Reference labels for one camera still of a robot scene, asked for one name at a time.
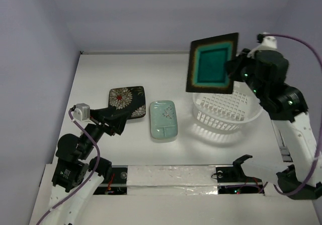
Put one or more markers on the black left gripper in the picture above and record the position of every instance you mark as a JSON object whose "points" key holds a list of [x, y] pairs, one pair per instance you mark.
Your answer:
{"points": [[116, 121]]}

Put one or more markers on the pale green plate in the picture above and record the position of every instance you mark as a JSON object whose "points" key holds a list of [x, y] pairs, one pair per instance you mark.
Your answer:
{"points": [[163, 120]]}

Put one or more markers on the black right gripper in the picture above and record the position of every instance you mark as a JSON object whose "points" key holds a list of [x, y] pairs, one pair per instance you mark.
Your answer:
{"points": [[236, 67]]}

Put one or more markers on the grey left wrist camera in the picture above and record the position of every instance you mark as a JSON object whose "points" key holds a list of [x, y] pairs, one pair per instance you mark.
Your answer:
{"points": [[80, 112]]}

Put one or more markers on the small black floral plate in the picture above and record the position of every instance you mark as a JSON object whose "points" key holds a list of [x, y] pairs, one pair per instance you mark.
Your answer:
{"points": [[121, 98]]}

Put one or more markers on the white plastic dish rack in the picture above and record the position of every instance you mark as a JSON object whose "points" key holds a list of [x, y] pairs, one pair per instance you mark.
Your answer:
{"points": [[227, 112]]}

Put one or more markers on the silver taped front panel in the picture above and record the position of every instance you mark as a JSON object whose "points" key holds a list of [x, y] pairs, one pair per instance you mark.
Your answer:
{"points": [[171, 180]]}

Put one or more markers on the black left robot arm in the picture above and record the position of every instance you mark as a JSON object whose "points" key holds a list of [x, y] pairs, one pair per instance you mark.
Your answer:
{"points": [[80, 168]]}

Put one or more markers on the large black floral plate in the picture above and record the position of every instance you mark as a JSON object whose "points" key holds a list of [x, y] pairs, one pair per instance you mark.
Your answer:
{"points": [[136, 110]]}

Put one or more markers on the black teal square plate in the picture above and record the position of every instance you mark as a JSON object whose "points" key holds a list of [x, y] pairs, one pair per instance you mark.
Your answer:
{"points": [[207, 64]]}

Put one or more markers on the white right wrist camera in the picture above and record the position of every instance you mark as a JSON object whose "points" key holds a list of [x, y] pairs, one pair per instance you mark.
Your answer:
{"points": [[265, 42]]}

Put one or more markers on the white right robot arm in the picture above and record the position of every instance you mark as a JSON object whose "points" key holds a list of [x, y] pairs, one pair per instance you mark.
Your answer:
{"points": [[288, 110]]}

